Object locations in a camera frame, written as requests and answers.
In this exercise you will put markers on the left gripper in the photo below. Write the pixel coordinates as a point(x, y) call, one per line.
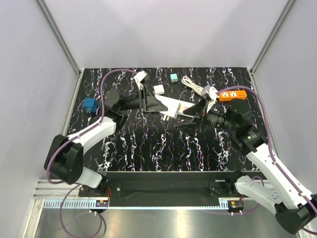
point(149, 102)

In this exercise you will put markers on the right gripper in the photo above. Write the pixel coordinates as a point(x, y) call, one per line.
point(197, 109)

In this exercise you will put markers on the white charger adapter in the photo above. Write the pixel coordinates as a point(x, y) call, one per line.
point(159, 90)

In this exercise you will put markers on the white multicolour power strip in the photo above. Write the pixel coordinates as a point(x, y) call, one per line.
point(175, 107)

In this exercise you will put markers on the teal plug adapter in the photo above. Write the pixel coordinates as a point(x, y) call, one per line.
point(173, 77)

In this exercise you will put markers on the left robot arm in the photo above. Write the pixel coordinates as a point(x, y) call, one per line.
point(65, 158)

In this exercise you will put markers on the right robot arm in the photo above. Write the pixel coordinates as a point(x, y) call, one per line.
point(292, 204)

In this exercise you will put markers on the black marble pattern mat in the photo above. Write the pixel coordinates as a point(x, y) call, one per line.
point(150, 142)

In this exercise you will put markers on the orange power strip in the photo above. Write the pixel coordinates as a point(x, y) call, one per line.
point(227, 96)

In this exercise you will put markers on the blue cube adapter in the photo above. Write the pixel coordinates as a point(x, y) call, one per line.
point(90, 105)

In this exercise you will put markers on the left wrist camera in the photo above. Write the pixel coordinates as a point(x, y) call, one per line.
point(140, 77)

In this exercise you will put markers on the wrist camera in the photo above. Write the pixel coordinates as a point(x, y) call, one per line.
point(209, 93)
point(140, 77)

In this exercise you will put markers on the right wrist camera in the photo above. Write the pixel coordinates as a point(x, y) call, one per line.
point(209, 93)

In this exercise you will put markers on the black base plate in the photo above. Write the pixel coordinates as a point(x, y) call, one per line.
point(164, 189)

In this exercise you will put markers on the white slotted cable duct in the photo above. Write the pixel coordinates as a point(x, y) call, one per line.
point(76, 203)

